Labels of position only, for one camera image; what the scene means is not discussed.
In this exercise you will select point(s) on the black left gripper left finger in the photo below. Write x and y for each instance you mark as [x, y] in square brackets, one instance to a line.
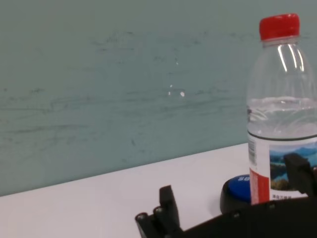
[163, 218]

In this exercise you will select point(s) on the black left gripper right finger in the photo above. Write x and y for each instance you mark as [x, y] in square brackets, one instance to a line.
[301, 176]

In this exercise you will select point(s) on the clear water bottle red cap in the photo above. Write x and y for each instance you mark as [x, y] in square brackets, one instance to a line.
[282, 119]

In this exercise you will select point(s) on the blue push button black base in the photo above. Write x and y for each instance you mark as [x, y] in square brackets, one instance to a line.
[235, 196]

